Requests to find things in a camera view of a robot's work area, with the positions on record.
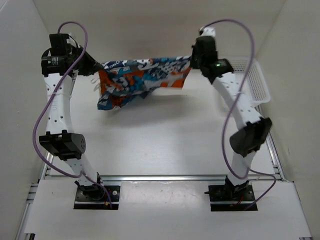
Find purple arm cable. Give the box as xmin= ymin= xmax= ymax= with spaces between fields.
xmin=32 ymin=21 xmax=116 ymax=208
xmin=198 ymin=19 xmax=277 ymax=208

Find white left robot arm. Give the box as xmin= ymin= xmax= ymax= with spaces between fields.
xmin=39 ymin=33 xmax=106 ymax=201

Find colourful patterned shorts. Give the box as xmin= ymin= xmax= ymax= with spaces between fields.
xmin=96 ymin=56 xmax=191 ymax=111

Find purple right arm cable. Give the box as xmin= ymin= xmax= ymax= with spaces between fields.
xmin=198 ymin=19 xmax=277 ymax=208

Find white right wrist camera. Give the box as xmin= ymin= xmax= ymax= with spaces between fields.
xmin=198 ymin=26 xmax=216 ymax=38

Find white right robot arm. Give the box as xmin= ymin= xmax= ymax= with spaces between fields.
xmin=190 ymin=36 xmax=272 ymax=200

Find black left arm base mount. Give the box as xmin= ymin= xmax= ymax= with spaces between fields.
xmin=73 ymin=181 xmax=121 ymax=210

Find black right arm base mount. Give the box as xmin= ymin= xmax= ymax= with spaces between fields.
xmin=204 ymin=184 xmax=258 ymax=212

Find white perforated plastic basket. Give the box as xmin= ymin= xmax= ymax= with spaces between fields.
xmin=228 ymin=57 xmax=271 ymax=108

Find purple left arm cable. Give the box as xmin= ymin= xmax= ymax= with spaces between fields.
xmin=32 ymin=21 xmax=116 ymax=208

